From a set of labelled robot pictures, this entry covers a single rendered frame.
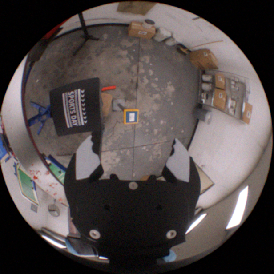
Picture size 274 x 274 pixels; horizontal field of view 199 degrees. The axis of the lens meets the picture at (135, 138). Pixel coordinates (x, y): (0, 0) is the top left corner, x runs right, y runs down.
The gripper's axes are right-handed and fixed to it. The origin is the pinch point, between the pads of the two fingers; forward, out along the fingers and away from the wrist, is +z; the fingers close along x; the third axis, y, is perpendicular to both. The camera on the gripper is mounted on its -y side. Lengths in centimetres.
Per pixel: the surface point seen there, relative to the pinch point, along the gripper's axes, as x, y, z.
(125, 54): -22, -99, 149
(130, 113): -2, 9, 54
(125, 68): -20, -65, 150
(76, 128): -49, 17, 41
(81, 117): -43, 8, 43
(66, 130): -61, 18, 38
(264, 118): 323, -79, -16
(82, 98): -40, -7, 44
